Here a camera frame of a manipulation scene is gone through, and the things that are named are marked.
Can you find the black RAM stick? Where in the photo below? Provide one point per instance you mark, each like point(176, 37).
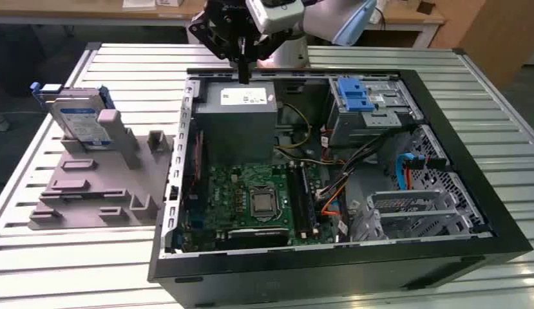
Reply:
point(311, 206)

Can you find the small white box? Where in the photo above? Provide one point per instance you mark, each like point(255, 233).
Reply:
point(170, 2)

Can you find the black graphics card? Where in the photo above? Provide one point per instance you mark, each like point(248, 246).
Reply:
point(259, 236)

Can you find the small dark box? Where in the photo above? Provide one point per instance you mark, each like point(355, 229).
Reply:
point(428, 7)

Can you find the silver CPU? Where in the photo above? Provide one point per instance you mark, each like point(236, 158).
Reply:
point(264, 203)

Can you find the green motherboard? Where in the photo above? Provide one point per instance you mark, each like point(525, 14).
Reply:
point(233, 193)

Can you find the black open PC case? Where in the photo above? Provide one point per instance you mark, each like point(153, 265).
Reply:
point(293, 277)

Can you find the grey power supply unit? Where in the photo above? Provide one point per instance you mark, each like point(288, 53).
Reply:
point(237, 135)

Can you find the grey parts rack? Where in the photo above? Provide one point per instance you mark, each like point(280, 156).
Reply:
point(100, 193)

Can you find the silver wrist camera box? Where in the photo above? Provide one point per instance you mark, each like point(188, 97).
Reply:
point(276, 16)

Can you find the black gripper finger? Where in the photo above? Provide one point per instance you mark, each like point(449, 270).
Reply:
point(212, 35)
point(272, 45)

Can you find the wooden desk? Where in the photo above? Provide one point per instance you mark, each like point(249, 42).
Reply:
point(100, 13)

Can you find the metal optical drive cage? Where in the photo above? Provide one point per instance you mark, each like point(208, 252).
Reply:
point(349, 125)

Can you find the blue plastic latch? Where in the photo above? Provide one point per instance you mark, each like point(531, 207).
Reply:
point(351, 93)

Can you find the hard disk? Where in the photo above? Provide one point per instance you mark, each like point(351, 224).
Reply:
point(80, 122)

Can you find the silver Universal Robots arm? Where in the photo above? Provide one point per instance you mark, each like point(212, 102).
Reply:
point(288, 53)

